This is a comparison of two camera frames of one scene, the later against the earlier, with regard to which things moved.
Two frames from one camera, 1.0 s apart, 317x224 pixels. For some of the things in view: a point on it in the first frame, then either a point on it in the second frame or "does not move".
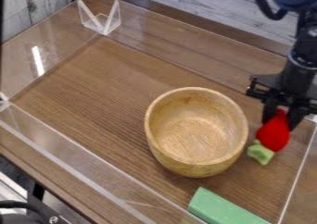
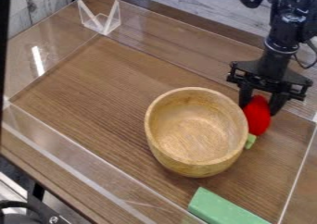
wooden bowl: (195, 130) does not move
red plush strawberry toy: (273, 138) to (257, 110)
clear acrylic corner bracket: (100, 22) does not move
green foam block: (215, 210) does not move
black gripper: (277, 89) to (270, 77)
